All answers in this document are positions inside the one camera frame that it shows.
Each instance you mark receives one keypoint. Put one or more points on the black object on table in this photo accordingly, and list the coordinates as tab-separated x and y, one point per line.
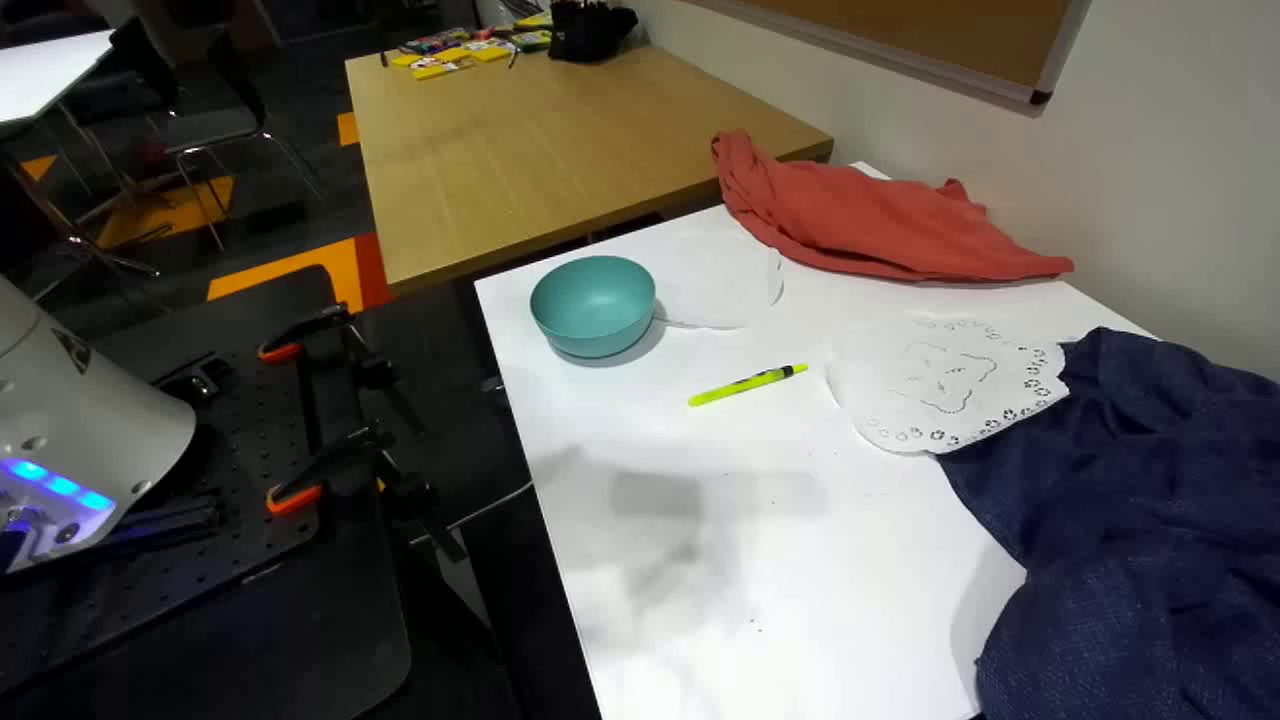
589	31

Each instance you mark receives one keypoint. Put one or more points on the yellow-green highlighter pen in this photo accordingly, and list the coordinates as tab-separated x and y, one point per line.
744	384

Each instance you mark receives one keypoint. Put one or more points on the white paper doily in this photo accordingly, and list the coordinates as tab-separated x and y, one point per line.
943	384

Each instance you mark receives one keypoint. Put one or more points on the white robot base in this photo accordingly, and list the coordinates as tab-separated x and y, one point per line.
80	438

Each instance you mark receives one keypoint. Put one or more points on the black orange clamp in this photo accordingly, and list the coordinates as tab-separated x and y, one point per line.
361	460
317	343

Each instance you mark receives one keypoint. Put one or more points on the red-orange cloth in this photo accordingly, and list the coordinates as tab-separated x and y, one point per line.
850	223

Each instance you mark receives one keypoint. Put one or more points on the black orange clamp lower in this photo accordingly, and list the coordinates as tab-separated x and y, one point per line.
361	460

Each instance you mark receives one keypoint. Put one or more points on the dark blue cloth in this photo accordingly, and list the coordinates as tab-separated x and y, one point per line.
1145	517

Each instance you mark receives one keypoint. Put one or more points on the cork bulletin board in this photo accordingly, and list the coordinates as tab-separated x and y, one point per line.
993	48

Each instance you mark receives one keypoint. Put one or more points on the wooden table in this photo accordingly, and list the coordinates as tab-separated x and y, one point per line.
506	163

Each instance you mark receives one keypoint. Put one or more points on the chair in background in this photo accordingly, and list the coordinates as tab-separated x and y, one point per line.
42	74

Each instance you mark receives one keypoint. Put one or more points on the yellow items on table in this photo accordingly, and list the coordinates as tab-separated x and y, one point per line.
442	58

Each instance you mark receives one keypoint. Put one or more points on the black orange clamp upper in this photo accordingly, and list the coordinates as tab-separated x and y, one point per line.
317	343

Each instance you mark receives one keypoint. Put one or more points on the teal plastic bowl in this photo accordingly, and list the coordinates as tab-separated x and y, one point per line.
594	307

